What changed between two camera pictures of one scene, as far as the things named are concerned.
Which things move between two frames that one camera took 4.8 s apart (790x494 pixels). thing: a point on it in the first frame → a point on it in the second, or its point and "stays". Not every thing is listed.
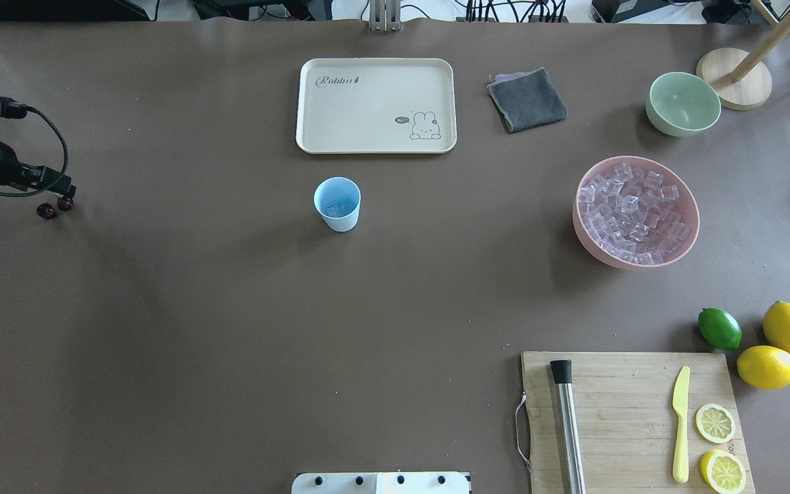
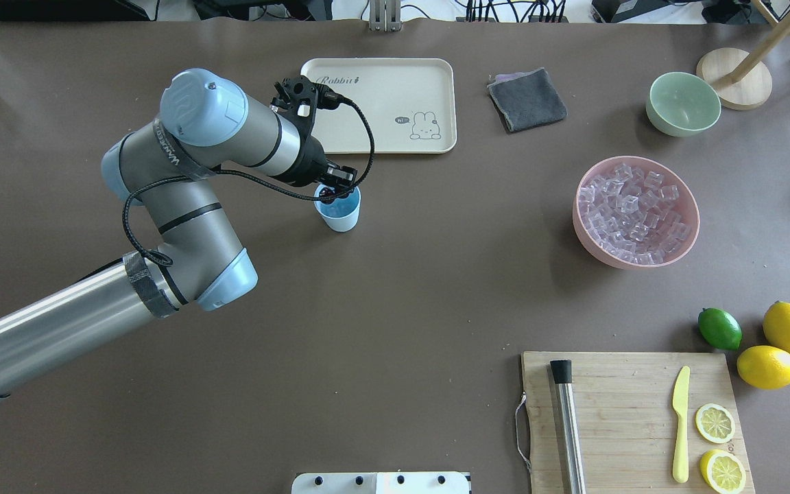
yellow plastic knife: [680, 405] stays
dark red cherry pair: [46, 211] → [326, 192]
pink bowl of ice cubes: [631, 212] stays
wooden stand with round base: [744, 81] stays
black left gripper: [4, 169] → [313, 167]
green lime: [719, 328] stays
